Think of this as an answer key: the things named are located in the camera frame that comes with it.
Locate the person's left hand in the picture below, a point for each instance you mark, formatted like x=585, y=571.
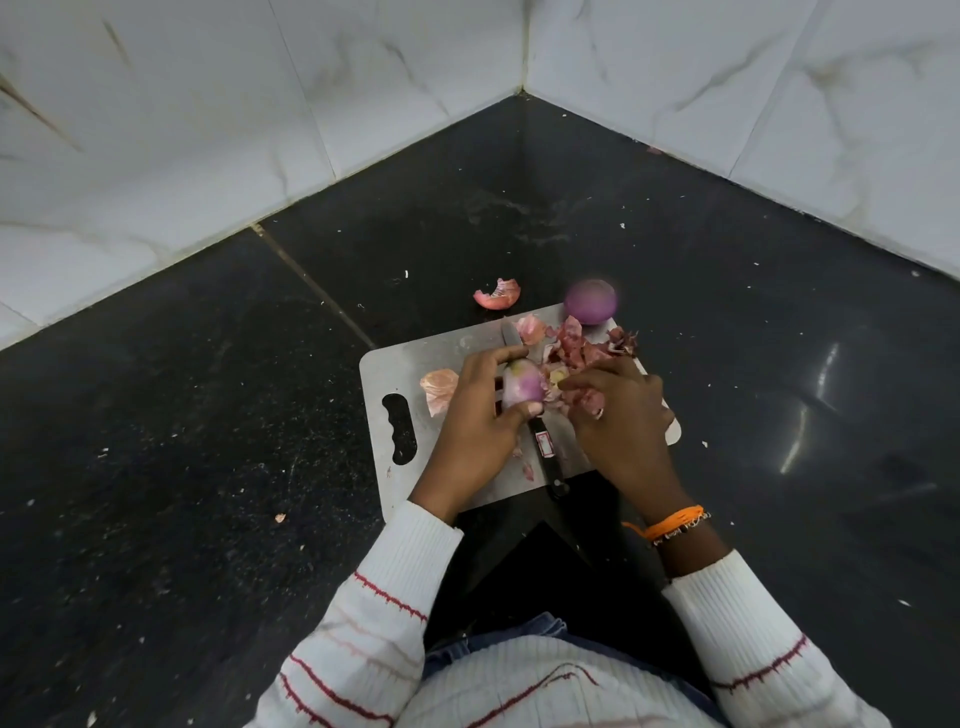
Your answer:
x=465, y=442

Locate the person's right hand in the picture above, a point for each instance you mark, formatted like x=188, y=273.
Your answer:
x=630, y=435

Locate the red onion with dry roots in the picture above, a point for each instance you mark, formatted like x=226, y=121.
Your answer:
x=523, y=384

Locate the pile of onion peels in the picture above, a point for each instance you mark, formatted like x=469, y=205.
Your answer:
x=574, y=352

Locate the onion peel piece off board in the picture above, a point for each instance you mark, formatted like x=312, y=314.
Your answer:
x=497, y=298

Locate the person's right forearm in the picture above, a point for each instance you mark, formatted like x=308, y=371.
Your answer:
x=757, y=652

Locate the person's left forearm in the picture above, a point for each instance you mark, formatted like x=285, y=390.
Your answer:
x=375, y=622

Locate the orange thread wristband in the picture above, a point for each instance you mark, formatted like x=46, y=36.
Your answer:
x=675, y=521

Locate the steel cutting board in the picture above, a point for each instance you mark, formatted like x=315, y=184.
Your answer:
x=420, y=356

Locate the white striped sweater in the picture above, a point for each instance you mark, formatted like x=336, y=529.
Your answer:
x=547, y=694

